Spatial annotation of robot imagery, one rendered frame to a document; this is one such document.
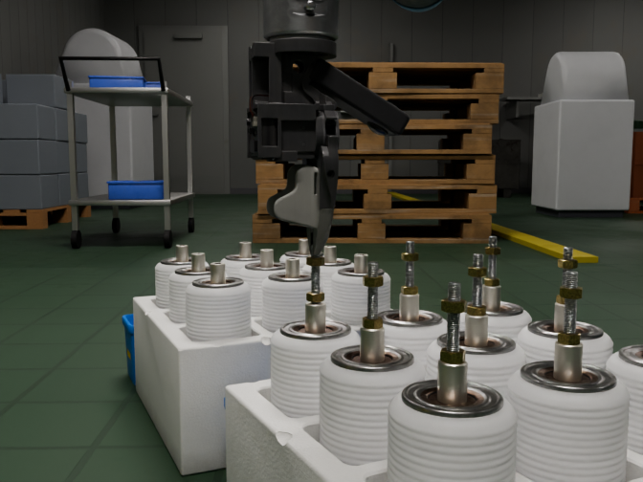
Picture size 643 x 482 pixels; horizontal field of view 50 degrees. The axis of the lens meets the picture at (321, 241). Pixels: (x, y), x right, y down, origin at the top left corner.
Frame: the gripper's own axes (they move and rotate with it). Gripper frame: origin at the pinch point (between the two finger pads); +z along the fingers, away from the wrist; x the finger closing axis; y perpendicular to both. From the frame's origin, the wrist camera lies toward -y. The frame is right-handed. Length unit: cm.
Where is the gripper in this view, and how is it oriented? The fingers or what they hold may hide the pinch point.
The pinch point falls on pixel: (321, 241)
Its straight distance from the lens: 71.8
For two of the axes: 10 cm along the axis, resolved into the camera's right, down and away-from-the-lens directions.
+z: 0.0, 9.9, 1.2
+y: -9.7, 0.3, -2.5
